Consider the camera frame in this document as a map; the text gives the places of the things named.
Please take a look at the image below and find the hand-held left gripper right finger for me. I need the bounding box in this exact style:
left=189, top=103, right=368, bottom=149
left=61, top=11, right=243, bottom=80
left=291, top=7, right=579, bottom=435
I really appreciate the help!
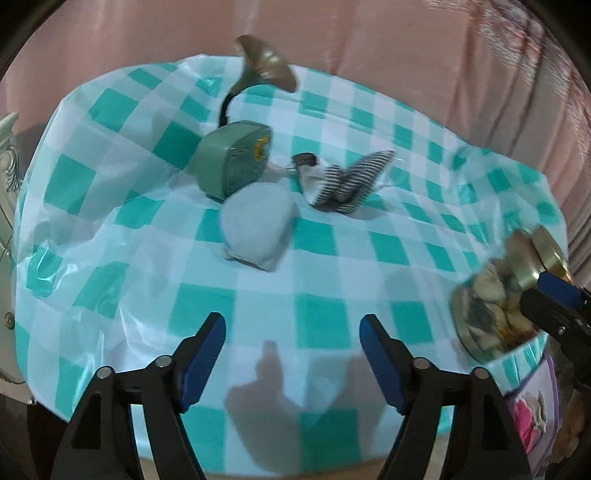
left=359, top=314, right=532, bottom=480

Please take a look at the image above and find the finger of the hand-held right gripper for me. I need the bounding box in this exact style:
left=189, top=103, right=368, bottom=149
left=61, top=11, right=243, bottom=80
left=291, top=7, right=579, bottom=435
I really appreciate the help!
left=519, top=271, right=591, bottom=344

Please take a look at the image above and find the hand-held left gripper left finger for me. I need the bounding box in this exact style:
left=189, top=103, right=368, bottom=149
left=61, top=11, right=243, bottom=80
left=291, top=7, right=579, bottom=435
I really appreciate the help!
left=50, top=312, right=227, bottom=480

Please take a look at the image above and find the purple box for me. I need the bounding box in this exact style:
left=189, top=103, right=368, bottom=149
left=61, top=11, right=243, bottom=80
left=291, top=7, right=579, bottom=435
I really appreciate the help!
left=505, top=355, right=561, bottom=476

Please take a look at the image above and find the glass jar with gold lid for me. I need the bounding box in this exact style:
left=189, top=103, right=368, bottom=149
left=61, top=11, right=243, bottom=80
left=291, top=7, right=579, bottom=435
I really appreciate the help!
left=451, top=225, right=573, bottom=358

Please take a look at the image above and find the magenta cloth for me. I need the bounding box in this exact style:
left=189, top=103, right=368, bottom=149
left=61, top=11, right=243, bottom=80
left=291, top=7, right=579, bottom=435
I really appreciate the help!
left=510, top=399, right=543, bottom=450

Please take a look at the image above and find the teal white checked tablecloth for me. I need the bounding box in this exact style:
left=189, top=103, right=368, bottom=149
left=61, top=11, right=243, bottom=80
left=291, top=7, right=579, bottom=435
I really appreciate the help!
left=11, top=55, right=570, bottom=462

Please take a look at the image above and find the light blue cloth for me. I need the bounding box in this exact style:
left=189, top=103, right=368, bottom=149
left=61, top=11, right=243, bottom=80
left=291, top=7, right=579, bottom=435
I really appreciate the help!
left=221, top=182, right=297, bottom=271

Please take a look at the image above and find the black white checked bow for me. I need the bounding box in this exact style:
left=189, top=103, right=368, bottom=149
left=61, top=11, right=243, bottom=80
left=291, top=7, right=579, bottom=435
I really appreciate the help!
left=291, top=148, right=397, bottom=214

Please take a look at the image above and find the green gramophone speaker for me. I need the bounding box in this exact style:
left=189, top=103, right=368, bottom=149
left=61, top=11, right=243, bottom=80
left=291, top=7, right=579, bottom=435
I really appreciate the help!
left=198, top=34, right=297, bottom=204

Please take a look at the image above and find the white carved dresser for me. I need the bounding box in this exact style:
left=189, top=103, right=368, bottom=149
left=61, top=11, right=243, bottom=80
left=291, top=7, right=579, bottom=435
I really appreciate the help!
left=0, top=112, right=28, bottom=402

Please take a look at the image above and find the pink curtain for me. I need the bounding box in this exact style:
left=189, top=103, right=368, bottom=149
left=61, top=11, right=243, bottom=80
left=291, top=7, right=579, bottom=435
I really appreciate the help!
left=0, top=0, right=591, bottom=259

